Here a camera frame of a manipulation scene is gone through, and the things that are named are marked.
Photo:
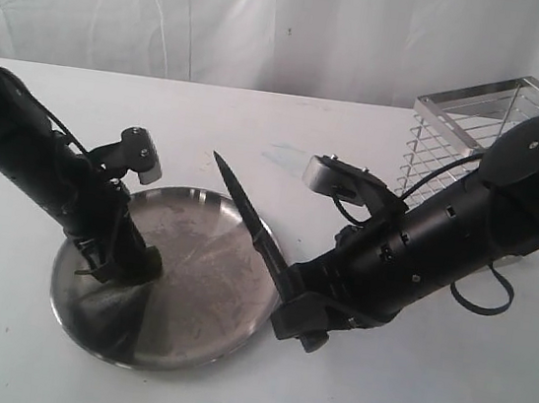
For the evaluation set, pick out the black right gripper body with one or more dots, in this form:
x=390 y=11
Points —
x=392 y=261

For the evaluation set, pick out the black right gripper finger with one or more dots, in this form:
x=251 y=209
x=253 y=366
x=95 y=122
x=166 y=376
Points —
x=319 y=281
x=309 y=318

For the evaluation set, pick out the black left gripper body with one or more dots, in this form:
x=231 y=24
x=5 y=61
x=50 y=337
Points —
x=37 y=159

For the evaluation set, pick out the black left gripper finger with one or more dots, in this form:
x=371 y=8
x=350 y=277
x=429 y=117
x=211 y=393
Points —
x=125 y=233
x=99 y=255

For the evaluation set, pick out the green jalapeno pepper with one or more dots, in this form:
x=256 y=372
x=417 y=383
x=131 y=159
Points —
x=136 y=266

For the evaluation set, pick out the black kitchen knife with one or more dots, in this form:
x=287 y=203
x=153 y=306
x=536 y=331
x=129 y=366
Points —
x=262 y=241

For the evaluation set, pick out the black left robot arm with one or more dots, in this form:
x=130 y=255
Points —
x=84 y=194

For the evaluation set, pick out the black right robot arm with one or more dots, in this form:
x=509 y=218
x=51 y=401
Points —
x=511 y=165

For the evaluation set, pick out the round stainless steel plate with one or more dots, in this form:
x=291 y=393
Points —
x=213 y=294

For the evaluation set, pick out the white backdrop curtain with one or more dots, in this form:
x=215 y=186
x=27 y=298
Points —
x=373 y=51

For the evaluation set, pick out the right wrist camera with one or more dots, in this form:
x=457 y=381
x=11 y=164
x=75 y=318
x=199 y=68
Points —
x=330 y=177

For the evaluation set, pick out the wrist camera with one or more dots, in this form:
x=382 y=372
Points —
x=330 y=177
x=135 y=151

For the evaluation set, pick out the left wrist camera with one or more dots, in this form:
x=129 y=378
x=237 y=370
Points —
x=135 y=151

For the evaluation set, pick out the chrome wire utensil holder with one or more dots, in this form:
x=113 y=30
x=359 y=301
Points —
x=456 y=124

